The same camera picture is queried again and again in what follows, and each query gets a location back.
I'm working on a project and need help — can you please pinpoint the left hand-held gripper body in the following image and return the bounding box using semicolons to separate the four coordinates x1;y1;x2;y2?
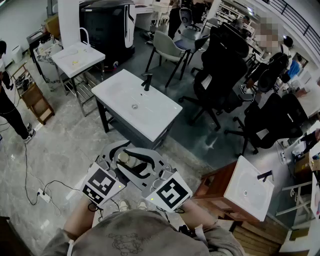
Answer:
79;153;128;208

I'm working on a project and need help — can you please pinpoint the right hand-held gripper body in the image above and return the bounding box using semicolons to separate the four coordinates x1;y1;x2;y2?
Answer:
141;163;194;214

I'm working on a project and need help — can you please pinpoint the pale bottle with gold cap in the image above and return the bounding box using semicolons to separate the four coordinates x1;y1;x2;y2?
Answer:
116;151;151;176

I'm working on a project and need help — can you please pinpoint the person's left forearm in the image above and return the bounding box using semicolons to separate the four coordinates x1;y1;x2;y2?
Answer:
63;196;98;239

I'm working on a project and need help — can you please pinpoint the person's right forearm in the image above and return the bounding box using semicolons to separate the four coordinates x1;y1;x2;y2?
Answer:
178;199;219;232

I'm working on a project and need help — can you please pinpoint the dark grey sink cabinet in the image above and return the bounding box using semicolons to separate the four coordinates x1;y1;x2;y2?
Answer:
95;96;176;151

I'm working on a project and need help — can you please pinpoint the white sink counter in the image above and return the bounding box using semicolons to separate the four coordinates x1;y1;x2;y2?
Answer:
91;68;184;143

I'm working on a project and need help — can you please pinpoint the metal sink stand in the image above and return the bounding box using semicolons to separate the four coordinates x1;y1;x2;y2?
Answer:
56;61;106;118

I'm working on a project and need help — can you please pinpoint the white sink on wooden cabinet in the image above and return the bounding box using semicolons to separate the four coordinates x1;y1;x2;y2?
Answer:
223;155;275;222

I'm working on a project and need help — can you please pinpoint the black faucet on dark cabinet sink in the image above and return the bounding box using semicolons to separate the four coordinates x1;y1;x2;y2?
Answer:
140;72;154;92

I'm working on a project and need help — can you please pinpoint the black faucet on wooden cabinet sink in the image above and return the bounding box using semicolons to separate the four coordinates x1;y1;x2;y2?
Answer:
257;170;274;182

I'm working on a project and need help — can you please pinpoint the white sink on metal stand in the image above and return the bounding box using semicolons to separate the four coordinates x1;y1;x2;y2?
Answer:
51;41;106;79

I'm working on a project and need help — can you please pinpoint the marble pattern counter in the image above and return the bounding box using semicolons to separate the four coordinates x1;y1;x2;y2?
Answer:
32;39;65;91

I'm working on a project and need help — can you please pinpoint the person's left shoe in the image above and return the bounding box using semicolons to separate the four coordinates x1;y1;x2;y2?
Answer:
118;198;130;213

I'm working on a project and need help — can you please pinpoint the brown wooden cabinet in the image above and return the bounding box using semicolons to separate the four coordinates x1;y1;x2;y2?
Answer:
191;161;253;222

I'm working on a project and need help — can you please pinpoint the person's grey sweatshirt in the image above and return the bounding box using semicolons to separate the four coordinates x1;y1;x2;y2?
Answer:
40;208;245;256

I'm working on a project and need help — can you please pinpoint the white power strip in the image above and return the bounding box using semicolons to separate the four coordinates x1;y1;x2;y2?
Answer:
36;188;53;204

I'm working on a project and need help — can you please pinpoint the wooden step shelf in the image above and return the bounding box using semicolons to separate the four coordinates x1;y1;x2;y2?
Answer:
10;61;56;126

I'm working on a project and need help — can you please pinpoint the stack of wooden boards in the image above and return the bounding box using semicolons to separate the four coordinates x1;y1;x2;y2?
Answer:
231;216;289;256

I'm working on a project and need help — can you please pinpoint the grey dining chair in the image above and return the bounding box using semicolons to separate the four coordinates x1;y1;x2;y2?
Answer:
145;30;192;88

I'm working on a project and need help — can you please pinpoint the tall black office chair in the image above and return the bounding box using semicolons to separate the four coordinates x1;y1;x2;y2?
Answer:
178;24;251;131

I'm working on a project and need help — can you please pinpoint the white curved faucet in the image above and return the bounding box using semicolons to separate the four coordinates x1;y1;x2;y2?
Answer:
79;27;91;46

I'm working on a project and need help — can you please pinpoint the large black and white machine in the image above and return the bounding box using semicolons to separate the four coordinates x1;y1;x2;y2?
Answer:
79;0;138;72

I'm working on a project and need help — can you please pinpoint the black office chair with label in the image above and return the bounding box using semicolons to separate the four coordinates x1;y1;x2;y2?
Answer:
223;92;310;156

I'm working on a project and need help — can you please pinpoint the white folding table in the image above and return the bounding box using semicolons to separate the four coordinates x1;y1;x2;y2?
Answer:
275;172;320;227

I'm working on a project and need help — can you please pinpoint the white waste bin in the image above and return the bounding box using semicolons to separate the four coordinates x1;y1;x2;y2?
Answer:
10;44;24;64

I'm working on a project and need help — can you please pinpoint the brown cardboard box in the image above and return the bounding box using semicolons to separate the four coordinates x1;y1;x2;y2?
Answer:
293;149;320;177

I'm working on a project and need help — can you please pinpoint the grey mesh office chair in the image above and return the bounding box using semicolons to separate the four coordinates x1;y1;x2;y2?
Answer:
179;6;202;32

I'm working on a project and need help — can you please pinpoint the black metal railing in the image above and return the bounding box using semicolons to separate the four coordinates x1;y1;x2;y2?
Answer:
268;0;320;60

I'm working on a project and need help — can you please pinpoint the short black floor cable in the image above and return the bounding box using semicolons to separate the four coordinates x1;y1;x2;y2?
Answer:
43;180;84;195

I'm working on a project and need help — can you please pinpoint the long black floor cable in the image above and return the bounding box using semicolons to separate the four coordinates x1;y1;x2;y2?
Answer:
23;141;41;206

